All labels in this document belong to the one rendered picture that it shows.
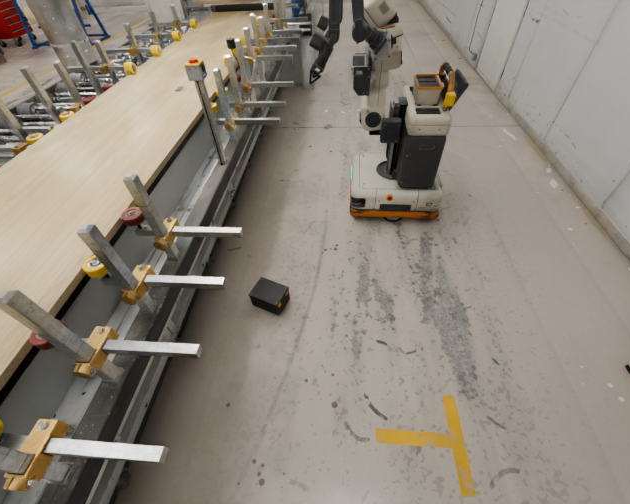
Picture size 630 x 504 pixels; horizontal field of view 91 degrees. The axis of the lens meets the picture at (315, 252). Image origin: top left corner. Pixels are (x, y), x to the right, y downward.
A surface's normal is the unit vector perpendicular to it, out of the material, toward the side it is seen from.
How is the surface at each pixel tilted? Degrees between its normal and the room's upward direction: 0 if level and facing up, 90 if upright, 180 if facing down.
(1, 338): 0
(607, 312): 0
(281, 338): 0
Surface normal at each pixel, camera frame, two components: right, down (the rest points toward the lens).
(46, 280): -0.04, -0.68
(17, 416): 1.00, 0.03
